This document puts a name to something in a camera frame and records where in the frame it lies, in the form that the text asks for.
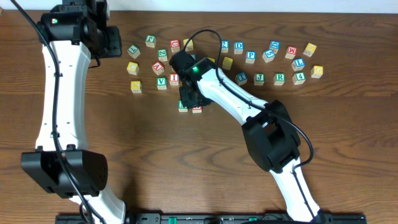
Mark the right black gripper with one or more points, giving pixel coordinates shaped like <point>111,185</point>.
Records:
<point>191,98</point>

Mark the red E block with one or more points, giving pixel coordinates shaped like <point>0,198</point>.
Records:
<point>197,109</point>

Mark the green N block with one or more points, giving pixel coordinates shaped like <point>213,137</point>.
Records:
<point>181,107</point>

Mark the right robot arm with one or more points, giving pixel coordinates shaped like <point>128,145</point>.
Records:
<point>272,139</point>

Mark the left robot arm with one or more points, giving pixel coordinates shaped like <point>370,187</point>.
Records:
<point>73,34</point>

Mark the red I block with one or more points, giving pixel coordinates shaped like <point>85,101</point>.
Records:
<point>174,79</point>

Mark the green V block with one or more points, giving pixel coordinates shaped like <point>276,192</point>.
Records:
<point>161,83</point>

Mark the red A block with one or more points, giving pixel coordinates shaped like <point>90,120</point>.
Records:
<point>158,68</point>

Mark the yellow O block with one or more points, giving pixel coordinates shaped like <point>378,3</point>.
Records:
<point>227,63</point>

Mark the yellow block top row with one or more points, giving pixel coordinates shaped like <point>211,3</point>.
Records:
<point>188,45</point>

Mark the green Z block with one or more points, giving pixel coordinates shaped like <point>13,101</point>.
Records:
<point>162,55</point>

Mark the blue T block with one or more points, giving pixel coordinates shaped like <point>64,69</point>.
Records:
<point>241,78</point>

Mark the yellow K block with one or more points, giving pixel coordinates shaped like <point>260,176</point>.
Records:
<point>136,86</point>

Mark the blue 2 block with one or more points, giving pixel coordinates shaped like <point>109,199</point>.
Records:
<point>224,46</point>

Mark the yellow C block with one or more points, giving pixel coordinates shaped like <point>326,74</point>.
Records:
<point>133,68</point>

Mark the blue d block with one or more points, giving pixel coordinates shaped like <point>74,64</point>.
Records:
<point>238,47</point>
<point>274,46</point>

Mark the blue P block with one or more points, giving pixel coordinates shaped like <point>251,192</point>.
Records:
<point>250,57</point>

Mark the green L block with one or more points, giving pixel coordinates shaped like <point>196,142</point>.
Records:
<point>134,51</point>

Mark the blue 5 block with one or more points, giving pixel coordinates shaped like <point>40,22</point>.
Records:
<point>268,55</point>

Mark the green R block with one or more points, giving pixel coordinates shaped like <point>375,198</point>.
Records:
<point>279,79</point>

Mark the blue D block right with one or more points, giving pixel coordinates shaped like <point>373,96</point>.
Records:
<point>274,46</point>

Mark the green 4 block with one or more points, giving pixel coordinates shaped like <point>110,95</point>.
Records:
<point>299,78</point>

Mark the red M block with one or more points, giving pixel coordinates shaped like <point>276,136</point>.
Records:
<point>291,52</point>

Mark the blue L block right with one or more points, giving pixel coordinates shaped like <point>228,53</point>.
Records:
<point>298,64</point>

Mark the yellow block far right top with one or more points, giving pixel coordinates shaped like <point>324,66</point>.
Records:
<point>310,49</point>

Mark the yellow G block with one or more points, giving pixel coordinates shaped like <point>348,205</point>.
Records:
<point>317,71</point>

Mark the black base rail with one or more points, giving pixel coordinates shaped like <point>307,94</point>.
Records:
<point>156,218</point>

